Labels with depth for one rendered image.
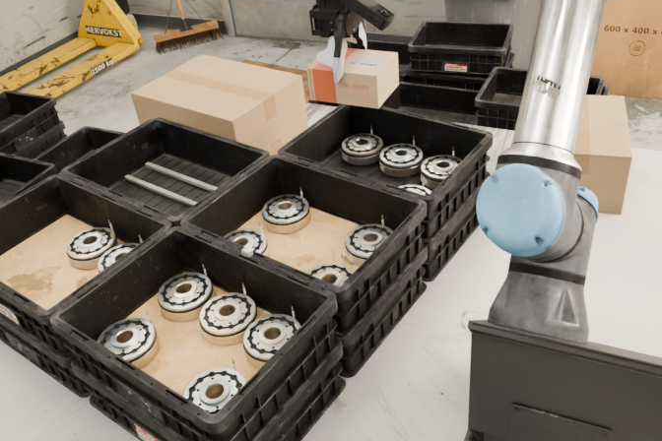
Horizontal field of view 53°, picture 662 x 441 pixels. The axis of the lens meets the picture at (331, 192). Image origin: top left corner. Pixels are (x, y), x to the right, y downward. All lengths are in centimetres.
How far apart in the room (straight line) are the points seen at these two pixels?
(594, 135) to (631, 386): 81
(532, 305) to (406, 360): 36
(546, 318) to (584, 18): 43
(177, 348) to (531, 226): 65
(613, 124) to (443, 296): 62
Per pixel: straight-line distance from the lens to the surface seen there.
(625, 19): 377
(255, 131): 180
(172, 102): 189
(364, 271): 114
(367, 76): 136
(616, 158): 161
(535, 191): 90
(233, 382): 110
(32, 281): 149
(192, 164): 171
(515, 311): 103
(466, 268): 149
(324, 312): 107
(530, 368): 101
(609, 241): 161
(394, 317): 135
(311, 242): 137
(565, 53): 98
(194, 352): 120
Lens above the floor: 168
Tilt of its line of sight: 34 degrees down
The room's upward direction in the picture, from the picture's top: 7 degrees counter-clockwise
